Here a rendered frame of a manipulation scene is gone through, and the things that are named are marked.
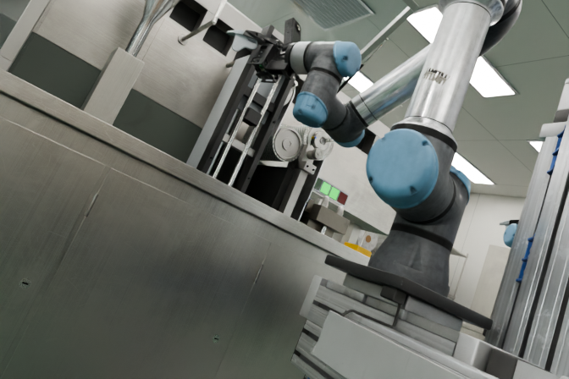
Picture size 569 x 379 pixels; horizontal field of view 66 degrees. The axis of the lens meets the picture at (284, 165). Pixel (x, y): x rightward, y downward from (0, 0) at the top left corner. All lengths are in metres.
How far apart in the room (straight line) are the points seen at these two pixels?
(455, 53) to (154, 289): 0.86
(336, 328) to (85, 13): 1.39
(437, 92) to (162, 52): 1.21
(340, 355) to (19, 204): 0.73
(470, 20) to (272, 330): 0.96
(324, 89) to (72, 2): 1.07
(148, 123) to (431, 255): 1.21
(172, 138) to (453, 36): 1.19
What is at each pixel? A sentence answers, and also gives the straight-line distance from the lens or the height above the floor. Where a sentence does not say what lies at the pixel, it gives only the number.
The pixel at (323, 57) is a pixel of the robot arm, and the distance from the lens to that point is 0.97.
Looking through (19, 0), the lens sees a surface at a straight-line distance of 1.17.
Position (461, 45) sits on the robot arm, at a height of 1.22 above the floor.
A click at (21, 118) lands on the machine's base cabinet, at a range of 1.08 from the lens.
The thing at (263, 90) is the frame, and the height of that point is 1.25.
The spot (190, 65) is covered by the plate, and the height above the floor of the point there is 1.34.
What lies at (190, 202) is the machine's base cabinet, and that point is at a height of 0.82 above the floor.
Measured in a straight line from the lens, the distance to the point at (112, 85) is 1.44.
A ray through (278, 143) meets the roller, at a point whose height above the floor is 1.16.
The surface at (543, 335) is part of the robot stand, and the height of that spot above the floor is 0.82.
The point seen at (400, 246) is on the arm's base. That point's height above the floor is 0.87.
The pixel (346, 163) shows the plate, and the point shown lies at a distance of 2.22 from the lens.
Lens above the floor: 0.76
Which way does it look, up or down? 12 degrees up
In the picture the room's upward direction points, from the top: 23 degrees clockwise
